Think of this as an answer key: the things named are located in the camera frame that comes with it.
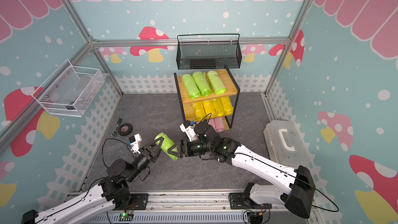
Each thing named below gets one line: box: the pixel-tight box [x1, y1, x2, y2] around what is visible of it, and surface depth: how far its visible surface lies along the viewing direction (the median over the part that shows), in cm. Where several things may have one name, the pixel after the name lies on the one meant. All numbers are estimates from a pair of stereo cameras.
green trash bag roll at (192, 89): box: [181, 73, 201, 100], surface depth 74 cm
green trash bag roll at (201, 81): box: [192, 71, 211, 97], surface depth 75 cm
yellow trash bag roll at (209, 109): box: [202, 100, 217, 119], surface depth 87 cm
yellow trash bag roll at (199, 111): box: [191, 101, 207, 122], surface depth 85 cm
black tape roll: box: [118, 122, 134, 136], surface depth 101 cm
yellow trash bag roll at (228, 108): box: [219, 95, 234, 116], surface depth 87 cm
